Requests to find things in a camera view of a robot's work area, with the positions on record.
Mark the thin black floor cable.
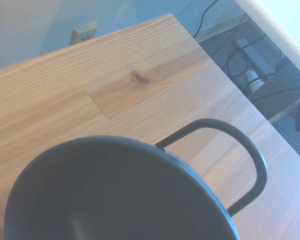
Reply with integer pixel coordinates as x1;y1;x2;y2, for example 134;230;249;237
192;0;218;40

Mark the silver metal cylinder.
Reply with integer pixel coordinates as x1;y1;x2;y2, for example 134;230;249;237
243;69;266;94

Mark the beige wall outlet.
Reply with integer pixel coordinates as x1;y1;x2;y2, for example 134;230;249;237
69;22;99;46

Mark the looped black floor cable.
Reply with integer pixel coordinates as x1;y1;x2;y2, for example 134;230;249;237
211;13;278;79

